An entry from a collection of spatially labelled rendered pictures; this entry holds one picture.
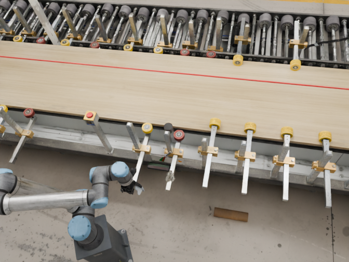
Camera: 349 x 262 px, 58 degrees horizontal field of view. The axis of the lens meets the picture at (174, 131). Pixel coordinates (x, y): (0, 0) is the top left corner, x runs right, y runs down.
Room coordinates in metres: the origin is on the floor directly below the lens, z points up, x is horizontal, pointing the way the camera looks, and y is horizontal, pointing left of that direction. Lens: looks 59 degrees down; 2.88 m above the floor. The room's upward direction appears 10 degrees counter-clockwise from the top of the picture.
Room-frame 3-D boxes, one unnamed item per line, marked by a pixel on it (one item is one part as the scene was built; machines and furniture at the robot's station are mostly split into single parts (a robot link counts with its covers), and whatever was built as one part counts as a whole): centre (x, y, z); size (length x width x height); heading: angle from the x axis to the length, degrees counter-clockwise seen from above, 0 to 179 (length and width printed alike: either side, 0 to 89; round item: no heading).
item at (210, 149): (0.98, -0.20, 0.95); 0.13 x 0.06 x 0.05; 70
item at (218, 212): (0.77, -0.37, 0.04); 0.30 x 0.08 x 0.08; 70
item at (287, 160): (0.81, -0.67, 0.95); 0.13 x 0.06 x 0.05; 70
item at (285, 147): (0.82, -0.65, 0.93); 0.03 x 0.03 x 0.48; 70
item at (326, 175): (0.70, -0.92, 0.95); 0.50 x 0.04 x 0.04; 160
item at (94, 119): (1.25, 0.53, 1.18); 0.07 x 0.07 x 0.08; 70
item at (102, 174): (0.79, 0.46, 1.25); 0.12 x 0.12 x 0.09; 86
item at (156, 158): (1.06, 0.09, 0.75); 0.26 x 0.01 x 0.10; 70
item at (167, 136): (1.08, 0.05, 0.89); 0.03 x 0.03 x 0.48; 70
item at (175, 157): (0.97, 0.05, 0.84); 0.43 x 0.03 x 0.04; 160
